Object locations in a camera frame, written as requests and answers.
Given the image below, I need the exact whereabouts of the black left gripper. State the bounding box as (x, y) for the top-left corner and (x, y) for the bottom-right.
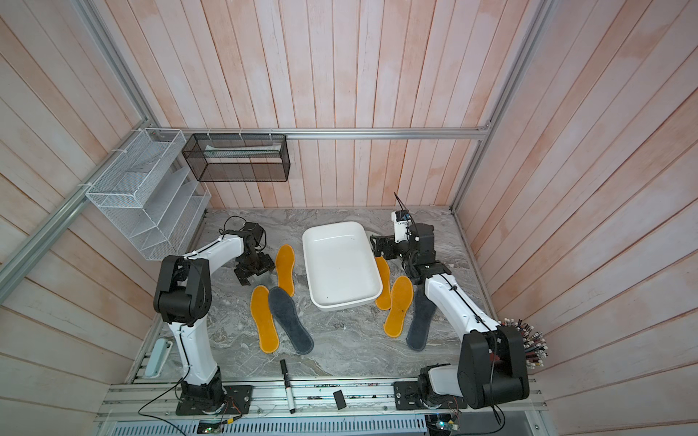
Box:
(234, 250), (276, 285)

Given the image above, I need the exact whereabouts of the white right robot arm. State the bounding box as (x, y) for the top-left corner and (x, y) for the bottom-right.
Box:
(369, 223), (530, 409)

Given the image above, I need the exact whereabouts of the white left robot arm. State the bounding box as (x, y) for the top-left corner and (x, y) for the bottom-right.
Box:
(154, 222), (274, 414)

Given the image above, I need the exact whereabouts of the white plastic storage box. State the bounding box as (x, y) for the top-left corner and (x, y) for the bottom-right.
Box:
(303, 222), (383, 312)

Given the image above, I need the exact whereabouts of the yellow fuzzy insole upper left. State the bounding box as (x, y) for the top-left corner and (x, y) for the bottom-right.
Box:
(276, 245), (296, 297)

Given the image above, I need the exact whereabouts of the yellow fuzzy insole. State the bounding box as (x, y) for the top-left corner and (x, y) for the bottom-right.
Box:
(250, 285), (280, 354)
(384, 276), (414, 338)
(376, 257), (392, 311)
(276, 245), (296, 297)

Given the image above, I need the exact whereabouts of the yellow fuzzy insole lower right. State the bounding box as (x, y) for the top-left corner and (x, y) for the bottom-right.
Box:
(384, 276), (414, 338)

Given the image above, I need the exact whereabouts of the dark grey insole right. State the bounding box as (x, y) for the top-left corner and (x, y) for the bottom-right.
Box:
(406, 289), (436, 352)

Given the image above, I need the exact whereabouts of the dark grey insole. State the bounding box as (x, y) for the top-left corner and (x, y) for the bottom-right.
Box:
(269, 286), (314, 355)
(406, 289), (436, 352)

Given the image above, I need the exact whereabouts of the dark grey insole left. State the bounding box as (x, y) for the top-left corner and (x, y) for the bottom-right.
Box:
(269, 286), (314, 355)

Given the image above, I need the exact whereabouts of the yellow fuzzy insole upper right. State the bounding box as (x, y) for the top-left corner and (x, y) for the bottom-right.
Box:
(376, 257), (392, 311)

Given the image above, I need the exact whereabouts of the yellow fuzzy insole lower left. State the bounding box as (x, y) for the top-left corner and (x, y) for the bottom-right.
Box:
(250, 285), (280, 354)

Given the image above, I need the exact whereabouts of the pale green small device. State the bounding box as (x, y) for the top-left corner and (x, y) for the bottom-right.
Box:
(143, 338), (173, 379)

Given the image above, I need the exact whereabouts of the black marker pen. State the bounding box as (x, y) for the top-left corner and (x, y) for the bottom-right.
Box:
(280, 359), (296, 414)

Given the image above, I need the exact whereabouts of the red cup of pencils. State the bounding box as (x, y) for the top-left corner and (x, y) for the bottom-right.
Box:
(500, 318), (548, 370)

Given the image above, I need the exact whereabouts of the small black block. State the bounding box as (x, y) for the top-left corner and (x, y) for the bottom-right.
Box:
(333, 390), (347, 411)

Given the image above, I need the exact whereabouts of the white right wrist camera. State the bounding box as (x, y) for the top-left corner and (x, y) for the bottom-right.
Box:
(391, 209), (412, 243)

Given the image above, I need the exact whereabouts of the black wire mesh basket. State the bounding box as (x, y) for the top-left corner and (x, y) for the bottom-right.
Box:
(183, 133), (291, 183)

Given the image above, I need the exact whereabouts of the white wire mesh shelf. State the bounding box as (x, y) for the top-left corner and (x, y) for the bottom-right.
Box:
(87, 129), (211, 261)

